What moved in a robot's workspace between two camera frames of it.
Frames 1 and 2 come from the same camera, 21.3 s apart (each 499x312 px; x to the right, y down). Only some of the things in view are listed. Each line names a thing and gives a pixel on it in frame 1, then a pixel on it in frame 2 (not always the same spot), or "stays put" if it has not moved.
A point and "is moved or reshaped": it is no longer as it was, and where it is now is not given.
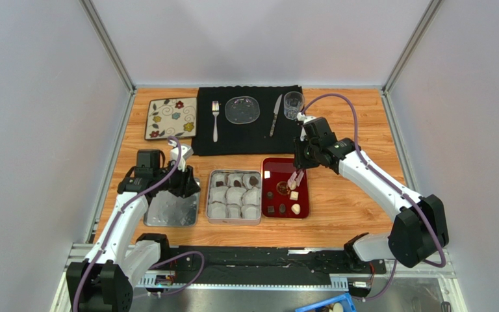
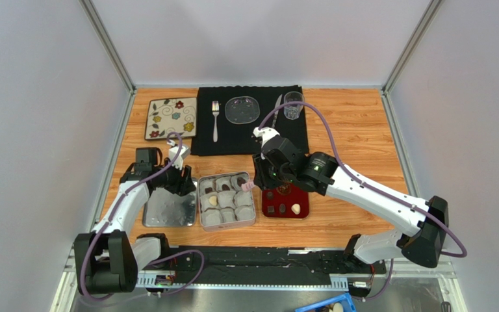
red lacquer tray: (278, 200) stays put
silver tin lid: (166, 208) stays put
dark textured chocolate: (253, 181) is moved or reshaped
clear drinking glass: (293, 103) stays put
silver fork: (215, 111) stays put
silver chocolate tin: (234, 197) is moved or reshaped
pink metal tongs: (293, 178) is moved or reshaped
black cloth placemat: (245, 121) stays put
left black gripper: (186, 184) stays put
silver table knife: (275, 113) stays put
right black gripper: (301, 158) -> (268, 164)
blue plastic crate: (344, 299) stays put
